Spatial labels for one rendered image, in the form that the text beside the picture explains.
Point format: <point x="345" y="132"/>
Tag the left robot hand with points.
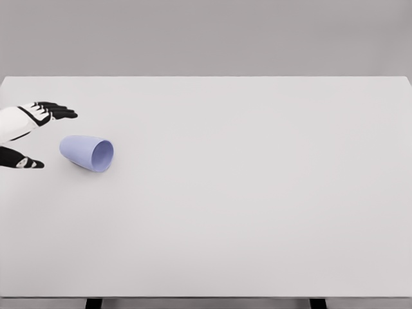
<point x="14" y="124"/>

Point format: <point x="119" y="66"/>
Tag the light purple cup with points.
<point x="82" y="151"/>

